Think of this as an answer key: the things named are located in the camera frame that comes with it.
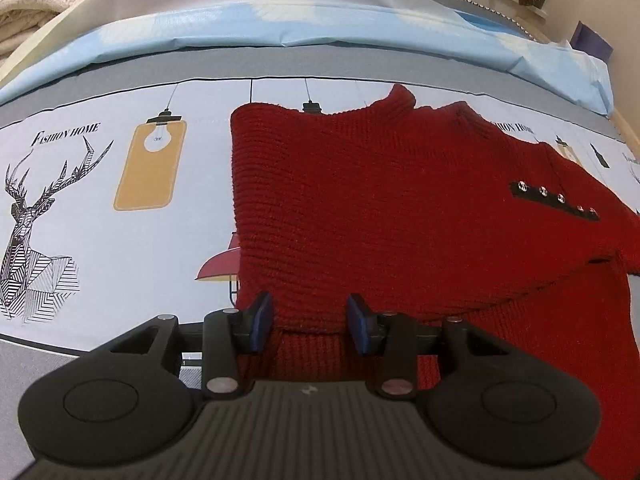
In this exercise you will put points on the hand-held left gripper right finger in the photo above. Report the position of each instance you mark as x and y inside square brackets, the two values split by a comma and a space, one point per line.
[358, 325]

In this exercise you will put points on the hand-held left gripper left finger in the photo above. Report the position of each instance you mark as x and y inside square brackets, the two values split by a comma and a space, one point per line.
[262, 321]

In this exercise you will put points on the dark red knit sweater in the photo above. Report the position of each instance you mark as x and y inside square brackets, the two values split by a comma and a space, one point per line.
[400, 210]

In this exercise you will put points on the grey printed bed sheet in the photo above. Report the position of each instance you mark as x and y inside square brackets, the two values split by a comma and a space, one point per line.
[75, 200]

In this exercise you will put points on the light blue sheet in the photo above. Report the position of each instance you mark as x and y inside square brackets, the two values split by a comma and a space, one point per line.
[300, 20]

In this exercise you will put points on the purple box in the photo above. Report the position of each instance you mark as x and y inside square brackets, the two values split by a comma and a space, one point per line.
[592, 42]

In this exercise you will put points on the wooden bed frame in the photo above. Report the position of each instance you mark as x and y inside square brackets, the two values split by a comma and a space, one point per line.
[627, 125]

